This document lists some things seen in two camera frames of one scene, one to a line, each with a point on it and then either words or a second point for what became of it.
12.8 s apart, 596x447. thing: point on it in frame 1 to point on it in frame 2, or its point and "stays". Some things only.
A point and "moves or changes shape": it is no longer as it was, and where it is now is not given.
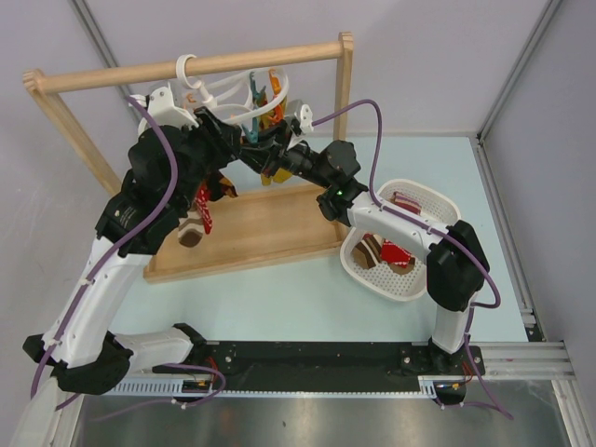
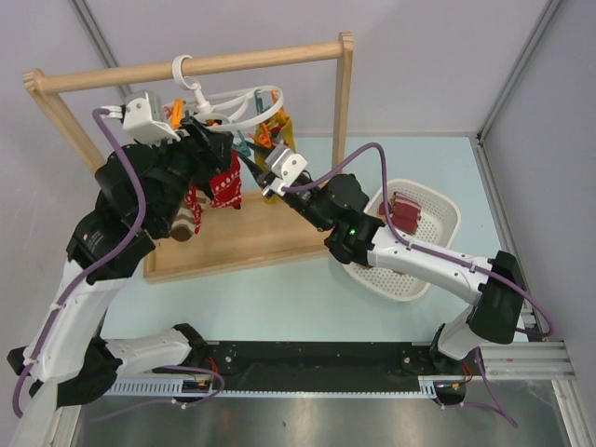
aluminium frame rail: x=544 y=360 stays
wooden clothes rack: x=249 y=230 stays
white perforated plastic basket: x=413 y=284 stays
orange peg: x=274 y=119 moves or changes shape
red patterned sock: x=204 y=208 to x=192 y=197
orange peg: x=276 y=81 to x=280 y=117
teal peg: x=253 y=135 moves or changes shape
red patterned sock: x=394 y=253 moves or changes shape
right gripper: x=263 y=159 to x=260 y=176
